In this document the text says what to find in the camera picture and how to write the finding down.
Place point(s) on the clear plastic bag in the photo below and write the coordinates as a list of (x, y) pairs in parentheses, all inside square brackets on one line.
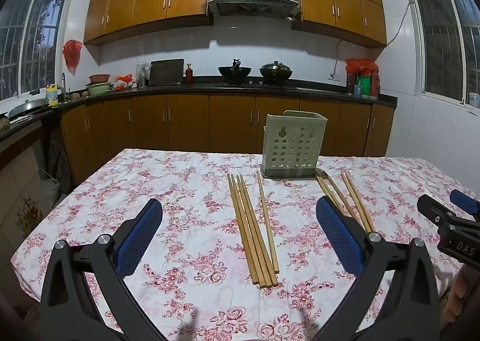
[(142, 75)]

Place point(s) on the black gas stove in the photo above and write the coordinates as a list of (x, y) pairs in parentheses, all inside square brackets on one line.
[(258, 84)]

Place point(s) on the red sauce bottle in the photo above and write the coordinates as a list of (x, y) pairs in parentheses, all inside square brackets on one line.
[(189, 75)]

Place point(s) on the red basin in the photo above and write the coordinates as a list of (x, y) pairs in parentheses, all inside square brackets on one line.
[(99, 78)]

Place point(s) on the green bottle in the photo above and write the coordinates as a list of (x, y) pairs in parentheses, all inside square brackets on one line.
[(365, 85)]

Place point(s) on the red floral tablecloth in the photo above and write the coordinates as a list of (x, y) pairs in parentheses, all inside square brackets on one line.
[(187, 213)]

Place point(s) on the green perforated chopstick holder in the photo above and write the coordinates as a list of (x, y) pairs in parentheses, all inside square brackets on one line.
[(292, 146)]

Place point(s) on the person's right hand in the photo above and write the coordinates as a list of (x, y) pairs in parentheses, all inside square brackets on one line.
[(456, 296)]

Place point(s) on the red and white plastic bag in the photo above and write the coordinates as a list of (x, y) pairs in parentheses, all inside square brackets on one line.
[(123, 81)]

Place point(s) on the metal faucet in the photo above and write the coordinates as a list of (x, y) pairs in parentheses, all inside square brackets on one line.
[(63, 80)]

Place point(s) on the red hanging plastic bag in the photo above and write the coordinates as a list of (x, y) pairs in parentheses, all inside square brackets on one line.
[(72, 54)]

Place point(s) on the green basin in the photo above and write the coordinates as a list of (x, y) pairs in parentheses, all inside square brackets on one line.
[(98, 88)]

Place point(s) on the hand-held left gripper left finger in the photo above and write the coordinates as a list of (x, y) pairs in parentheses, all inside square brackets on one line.
[(148, 223)]

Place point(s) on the small blue box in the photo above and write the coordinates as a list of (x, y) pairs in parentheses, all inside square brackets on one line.
[(358, 91)]

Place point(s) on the black kitchen countertop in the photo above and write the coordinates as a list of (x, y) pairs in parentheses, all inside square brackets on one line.
[(322, 90)]

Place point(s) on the red plastic bag over bottles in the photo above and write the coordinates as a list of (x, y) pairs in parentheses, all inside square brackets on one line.
[(360, 64)]

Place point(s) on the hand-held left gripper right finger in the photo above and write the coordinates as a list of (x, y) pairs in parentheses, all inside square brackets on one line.
[(333, 228)]

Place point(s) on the metal pan lid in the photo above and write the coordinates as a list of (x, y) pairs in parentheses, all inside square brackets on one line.
[(28, 106)]

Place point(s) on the yellow detergent bottle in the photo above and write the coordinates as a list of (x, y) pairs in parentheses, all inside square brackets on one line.
[(52, 97)]

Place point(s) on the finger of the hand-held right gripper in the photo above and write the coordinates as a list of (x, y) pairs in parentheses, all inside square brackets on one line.
[(431, 206), (465, 201)]

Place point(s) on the dark hanging cloth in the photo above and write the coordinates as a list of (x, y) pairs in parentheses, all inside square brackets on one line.
[(60, 164)]

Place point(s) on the dark cutting board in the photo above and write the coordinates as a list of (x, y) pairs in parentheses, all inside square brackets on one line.
[(167, 72)]

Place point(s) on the barred window with white frame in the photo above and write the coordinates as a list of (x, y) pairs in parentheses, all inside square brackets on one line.
[(438, 45), (45, 33)]

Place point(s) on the black wok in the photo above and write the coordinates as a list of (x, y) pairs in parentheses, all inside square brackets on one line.
[(234, 73)]

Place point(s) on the white wall socket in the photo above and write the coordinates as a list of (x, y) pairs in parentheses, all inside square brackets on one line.
[(333, 76)]

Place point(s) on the woven basket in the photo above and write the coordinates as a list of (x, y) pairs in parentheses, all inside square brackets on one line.
[(50, 193)]

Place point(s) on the dark pot with lid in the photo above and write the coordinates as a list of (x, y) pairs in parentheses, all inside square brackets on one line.
[(275, 72)]

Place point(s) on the dark bottle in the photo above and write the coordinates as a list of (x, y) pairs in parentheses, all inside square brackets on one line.
[(350, 84)]

